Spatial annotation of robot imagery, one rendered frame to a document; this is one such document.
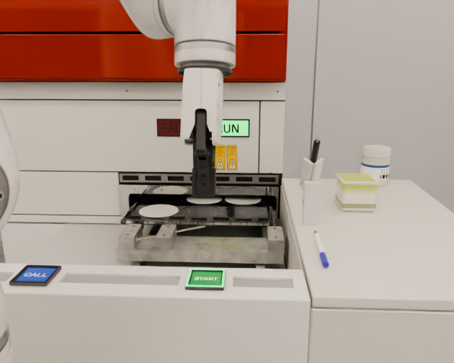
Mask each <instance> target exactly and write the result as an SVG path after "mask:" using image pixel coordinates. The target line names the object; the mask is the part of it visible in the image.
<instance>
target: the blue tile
mask: <svg viewBox="0 0 454 363"><path fill-rule="evenodd" d="M55 270H56V269H47V268H28V269H27V270H26V271H25V272H24V273H23V274H22V275H21V276H20V277H19V278H18V279H17V280H16V281H32V282H44V281H45V280H46V279H47V278H48V277H49V276H50V275H51V274H52V273H53V272H54V271H55Z"/></svg>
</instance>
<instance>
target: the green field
mask: <svg viewBox="0 0 454 363"><path fill-rule="evenodd" d="M248 124H249V121H233V120H223V122H222V131H221V135H248Z"/></svg>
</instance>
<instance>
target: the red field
mask: <svg viewBox="0 0 454 363"><path fill-rule="evenodd" d="M158 126H159V135H180V130H181V120H158Z"/></svg>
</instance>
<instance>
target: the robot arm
mask: <svg viewBox="0 0 454 363"><path fill-rule="evenodd" d="M120 3H121V4H122V6H123V8H124V9H125V11H126V12H127V14H128V16H129V17H130V18H131V20H132V21H133V23H134V25H135V26H136V27H137V28H138V29H139V30H140V31H141V32H142V33H143V34H144V35H145V36H146V37H149V38H151V39H156V40H162V39H169V38H173V37H174V65H175V66H176V67H177V68H178V69H177V73H178V74H179V75H182V76H183V85H182V113H181V130H180V141H181V143H182V144H184V145H192V144H193V147H192V148H193V168H192V196H193V197H214V196H215V194H216V168H215V146H216V145H219V144H220V143H221V131H222V122H223V77H228V76H231V75H232V70H231V69H232V68H234V67H235V66H236V0H120ZM18 195H19V165H18V161H17V155H16V153H15V149H14V145H13V142H12V138H11V135H10V133H9V129H8V127H7V125H6V122H5V119H4V116H3V114H2V112H1V109H0V230H1V229H2V228H3V227H4V226H5V225H6V223H7V222H8V220H9V218H10V217H11V215H12V213H13V212H14V209H15V206H16V204H17V198H18ZM0 363H14V360H13V355H12V343H11V338H10V332H9V321H8V315H7V309H6V301H5V297H4V291H3V288H2V286H1V282H0Z"/></svg>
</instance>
